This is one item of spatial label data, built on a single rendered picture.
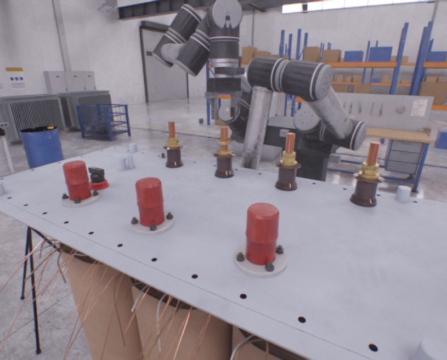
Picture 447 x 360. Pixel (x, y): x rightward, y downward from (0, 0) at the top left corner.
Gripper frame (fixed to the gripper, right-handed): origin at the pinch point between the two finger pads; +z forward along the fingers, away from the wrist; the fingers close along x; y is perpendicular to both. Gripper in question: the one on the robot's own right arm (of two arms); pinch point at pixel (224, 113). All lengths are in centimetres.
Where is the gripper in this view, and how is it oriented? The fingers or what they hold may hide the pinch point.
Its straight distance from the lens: 108.4
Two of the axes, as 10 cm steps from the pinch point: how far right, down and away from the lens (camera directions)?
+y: -6.3, -2.9, 7.2
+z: 0.0, 9.3, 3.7
